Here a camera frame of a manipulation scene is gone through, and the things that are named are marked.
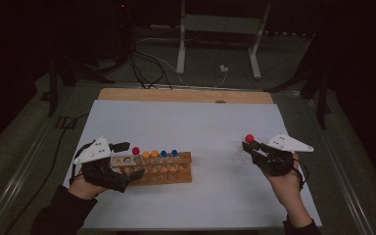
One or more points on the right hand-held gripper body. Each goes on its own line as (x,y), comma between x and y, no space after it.
(277,163)

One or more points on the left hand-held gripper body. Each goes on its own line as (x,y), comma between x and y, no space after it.
(104,178)

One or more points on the red capped test tube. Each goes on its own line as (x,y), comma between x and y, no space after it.
(249,138)
(135,150)

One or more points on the wooden test tube rack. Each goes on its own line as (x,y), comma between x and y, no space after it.
(176,178)

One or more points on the person's left hand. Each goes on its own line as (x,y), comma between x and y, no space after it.
(83,189)

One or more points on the person's right hand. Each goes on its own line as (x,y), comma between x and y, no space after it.
(290,192)

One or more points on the white table mat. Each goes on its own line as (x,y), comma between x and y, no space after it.
(176,124)

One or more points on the black stand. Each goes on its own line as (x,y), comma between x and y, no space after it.
(321,104)
(53,91)

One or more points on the white plug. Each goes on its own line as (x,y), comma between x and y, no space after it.
(224,68)

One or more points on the dark equipment tower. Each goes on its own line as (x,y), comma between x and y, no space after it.
(122,19)

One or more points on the grey metal stand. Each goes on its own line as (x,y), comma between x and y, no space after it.
(222,23)

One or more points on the metal floor rail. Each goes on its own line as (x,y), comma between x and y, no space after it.
(16,182)
(343,181)

